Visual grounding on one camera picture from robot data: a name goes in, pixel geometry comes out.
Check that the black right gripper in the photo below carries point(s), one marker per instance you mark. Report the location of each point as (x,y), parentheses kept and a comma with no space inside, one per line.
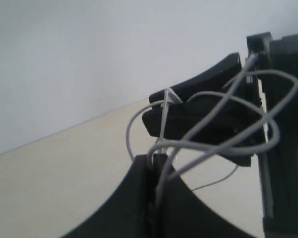
(278,168)

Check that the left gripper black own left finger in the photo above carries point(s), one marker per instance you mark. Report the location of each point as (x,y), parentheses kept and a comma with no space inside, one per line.
(125,214)

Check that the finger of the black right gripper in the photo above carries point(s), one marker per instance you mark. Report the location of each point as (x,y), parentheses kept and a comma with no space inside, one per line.
(212,79)
(232,119)

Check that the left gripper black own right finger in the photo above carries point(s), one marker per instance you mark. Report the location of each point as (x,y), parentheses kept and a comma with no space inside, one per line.
(182,214)

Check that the white wired earphones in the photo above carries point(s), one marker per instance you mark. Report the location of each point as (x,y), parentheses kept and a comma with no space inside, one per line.
(226,148)

